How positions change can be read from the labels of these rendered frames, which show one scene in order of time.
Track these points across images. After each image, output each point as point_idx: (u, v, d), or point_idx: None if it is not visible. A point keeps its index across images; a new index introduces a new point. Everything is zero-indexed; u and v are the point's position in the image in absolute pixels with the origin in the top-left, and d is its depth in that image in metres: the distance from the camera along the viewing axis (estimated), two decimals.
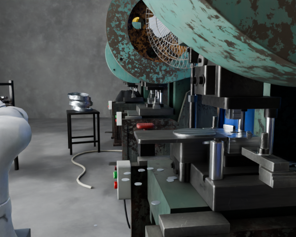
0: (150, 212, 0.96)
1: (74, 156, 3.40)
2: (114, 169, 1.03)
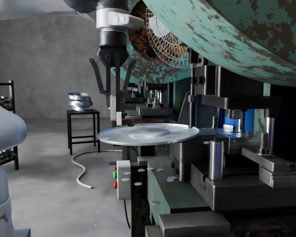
0: (150, 212, 0.96)
1: (74, 156, 3.40)
2: (114, 169, 1.03)
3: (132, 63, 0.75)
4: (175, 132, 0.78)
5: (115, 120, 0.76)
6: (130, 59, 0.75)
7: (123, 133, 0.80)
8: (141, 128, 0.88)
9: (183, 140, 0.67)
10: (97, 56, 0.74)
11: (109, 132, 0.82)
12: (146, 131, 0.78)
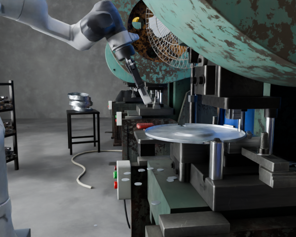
0: (150, 212, 0.96)
1: (74, 156, 3.40)
2: (114, 169, 1.03)
3: None
4: None
5: (151, 101, 1.12)
6: None
7: (184, 137, 0.74)
8: (161, 132, 0.81)
9: (234, 129, 0.86)
10: (131, 61, 1.04)
11: (174, 139, 0.71)
12: (195, 130, 0.80)
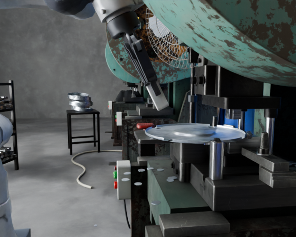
0: (150, 212, 0.96)
1: (74, 156, 3.40)
2: (114, 169, 1.03)
3: None
4: (170, 134, 0.78)
5: (167, 104, 0.69)
6: None
7: (215, 130, 0.83)
8: (222, 137, 0.74)
9: (149, 129, 0.87)
10: (136, 38, 0.61)
11: (231, 130, 0.84)
12: (193, 130, 0.82)
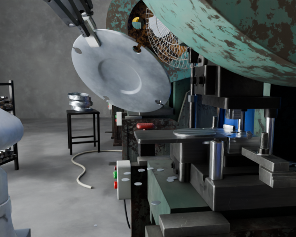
0: (150, 212, 0.96)
1: (74, 156, 3.40)
2: (114, 169, 1.03)
3: None
4: (114, 54, 0.68)
5: (90, 47, 0.68)
6: None
7: (125, 95, 0.80)
8: (150, 92, 0.74)
9: (76, 39, 0.69)
10: None
11: (132, 106, 0.83)
12: (118, 75, 0.75)
